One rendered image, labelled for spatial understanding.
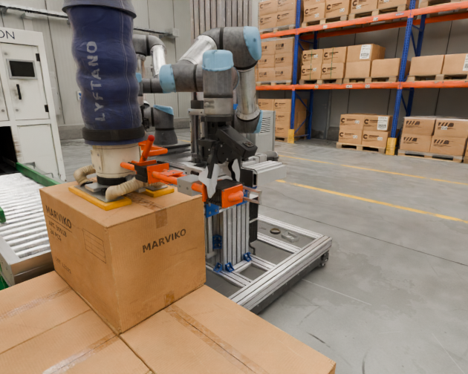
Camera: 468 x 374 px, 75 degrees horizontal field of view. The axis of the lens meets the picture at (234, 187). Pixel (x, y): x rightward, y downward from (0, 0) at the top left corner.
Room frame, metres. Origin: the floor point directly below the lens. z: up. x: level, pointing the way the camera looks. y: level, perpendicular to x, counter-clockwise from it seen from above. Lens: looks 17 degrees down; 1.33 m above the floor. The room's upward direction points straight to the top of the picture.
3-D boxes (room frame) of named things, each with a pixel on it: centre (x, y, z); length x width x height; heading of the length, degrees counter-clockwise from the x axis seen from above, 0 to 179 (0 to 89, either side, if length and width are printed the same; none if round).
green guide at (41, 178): (2.69, 1.71, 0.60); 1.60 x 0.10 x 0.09; 47
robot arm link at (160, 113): (1.91, 0.43, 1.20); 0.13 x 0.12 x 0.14; 103
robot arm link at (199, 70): (0.91, 0.04, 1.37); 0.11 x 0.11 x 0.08; 82
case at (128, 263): (1.20, 0.48, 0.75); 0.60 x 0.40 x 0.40; 49
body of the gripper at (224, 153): (0.81, 0.04, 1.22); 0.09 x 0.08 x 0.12; 47
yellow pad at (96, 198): (1.13, 0.53, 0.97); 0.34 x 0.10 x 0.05; 47
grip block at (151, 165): (1.03, 0.28, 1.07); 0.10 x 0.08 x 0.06; 137
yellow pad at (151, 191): (1.27, 0.40, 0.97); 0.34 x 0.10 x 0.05; 47
